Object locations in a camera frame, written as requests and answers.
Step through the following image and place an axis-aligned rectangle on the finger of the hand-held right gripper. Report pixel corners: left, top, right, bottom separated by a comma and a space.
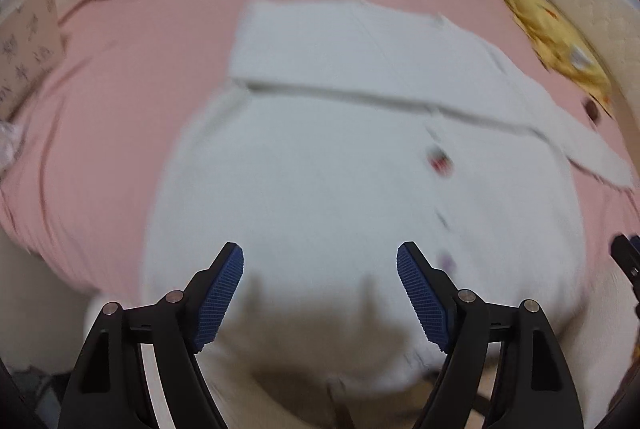
610, 233, 640, 297

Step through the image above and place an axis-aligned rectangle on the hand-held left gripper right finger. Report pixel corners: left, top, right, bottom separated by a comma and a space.
396, 240, 583, 429

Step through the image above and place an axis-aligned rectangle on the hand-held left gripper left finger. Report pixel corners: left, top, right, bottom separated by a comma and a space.
57, 242, 245, 429

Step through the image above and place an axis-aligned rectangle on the white fleece garment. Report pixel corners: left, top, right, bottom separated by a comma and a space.
141, 0, 636, 405

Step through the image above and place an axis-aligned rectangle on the pink bed sheet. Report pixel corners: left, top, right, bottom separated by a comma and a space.
0, 0, 640, 295

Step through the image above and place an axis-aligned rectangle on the yellow pillow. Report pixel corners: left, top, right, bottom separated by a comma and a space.
495, 0, 615, 117

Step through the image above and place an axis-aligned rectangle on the crumpled white plastic wrap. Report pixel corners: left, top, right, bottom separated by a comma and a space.
0, 122, 26, 172

